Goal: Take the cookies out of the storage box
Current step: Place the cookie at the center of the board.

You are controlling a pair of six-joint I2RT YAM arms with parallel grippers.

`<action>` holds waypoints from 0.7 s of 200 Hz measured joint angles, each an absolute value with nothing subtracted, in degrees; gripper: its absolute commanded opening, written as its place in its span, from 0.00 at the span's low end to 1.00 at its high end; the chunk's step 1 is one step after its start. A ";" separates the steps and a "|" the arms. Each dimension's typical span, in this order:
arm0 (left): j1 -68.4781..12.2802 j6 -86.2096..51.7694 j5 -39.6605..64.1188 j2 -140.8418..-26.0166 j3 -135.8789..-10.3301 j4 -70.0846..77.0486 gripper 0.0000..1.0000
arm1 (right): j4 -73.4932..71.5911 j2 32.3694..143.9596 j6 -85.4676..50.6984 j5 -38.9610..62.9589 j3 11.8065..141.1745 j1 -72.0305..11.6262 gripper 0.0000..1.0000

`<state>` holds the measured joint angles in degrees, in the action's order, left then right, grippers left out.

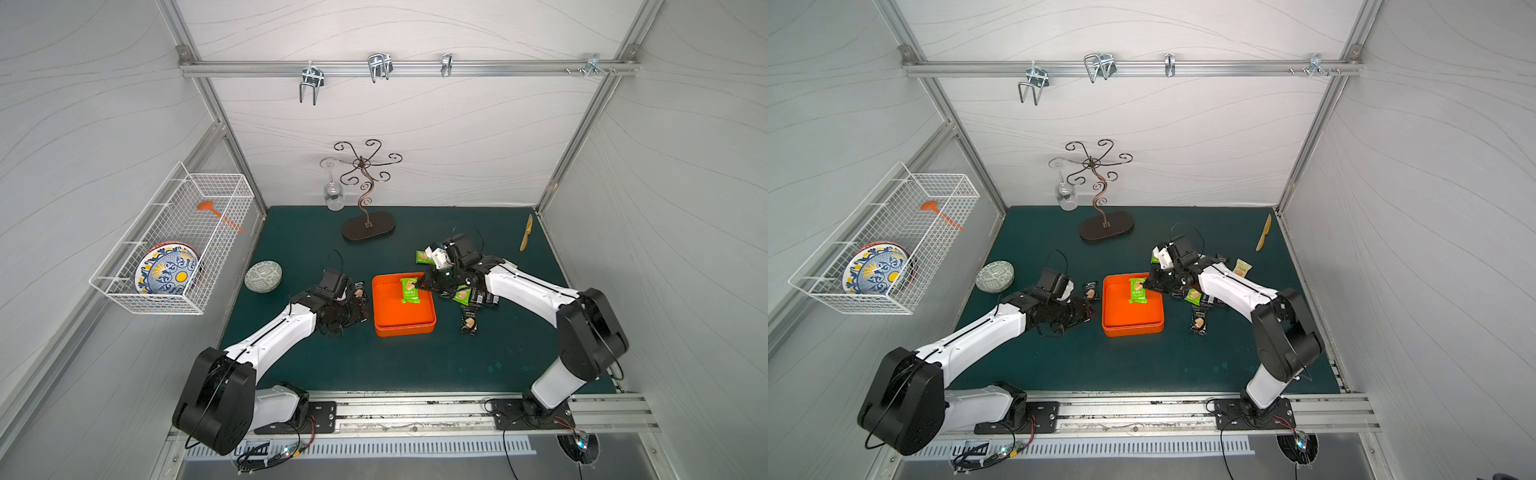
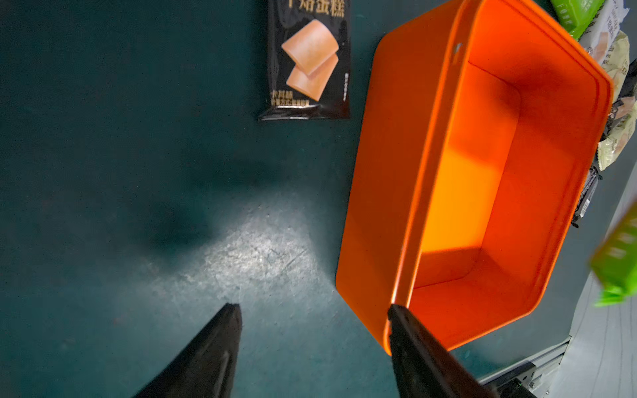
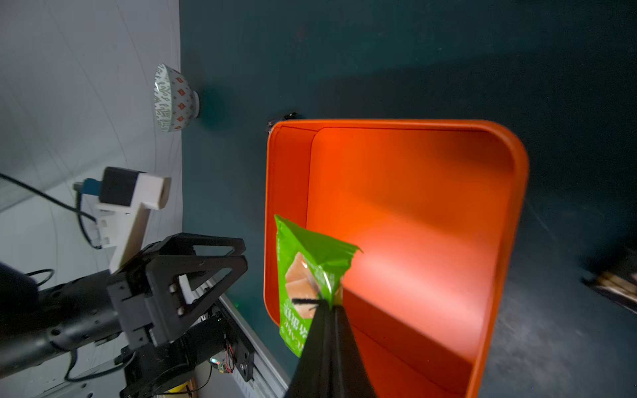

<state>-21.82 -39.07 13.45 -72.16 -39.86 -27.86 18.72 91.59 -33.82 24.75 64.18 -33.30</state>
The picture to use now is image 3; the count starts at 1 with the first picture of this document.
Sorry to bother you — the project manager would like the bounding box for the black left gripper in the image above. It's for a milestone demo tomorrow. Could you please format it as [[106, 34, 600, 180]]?
[[107, 232, 248, 351]]

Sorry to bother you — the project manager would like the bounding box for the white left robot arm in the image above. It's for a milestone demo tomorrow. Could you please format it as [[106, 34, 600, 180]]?
[[1, 233, 248, 376]]

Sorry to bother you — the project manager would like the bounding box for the orange plastic storage box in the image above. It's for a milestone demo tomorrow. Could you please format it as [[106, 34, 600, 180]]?
[[264, 119, 529, 397]]

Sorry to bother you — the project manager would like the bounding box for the green patterned ceramic bowl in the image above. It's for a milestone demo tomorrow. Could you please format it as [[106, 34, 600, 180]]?
[[154, 63, 200, 133]]

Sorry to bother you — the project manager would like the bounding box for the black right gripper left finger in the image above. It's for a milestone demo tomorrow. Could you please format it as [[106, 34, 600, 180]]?
[[285, 299, 332, 397]]

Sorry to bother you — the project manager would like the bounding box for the black drycake packet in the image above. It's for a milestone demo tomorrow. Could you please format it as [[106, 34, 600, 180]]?
[[266, 112, 300, 133]]

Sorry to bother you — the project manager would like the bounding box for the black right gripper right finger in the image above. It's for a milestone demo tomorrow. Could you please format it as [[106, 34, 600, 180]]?
[[330, 306, 377, 398]]

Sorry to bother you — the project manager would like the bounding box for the black cookie packet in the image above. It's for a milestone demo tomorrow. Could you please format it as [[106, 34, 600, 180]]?
[[582, 245, 636, 313]]

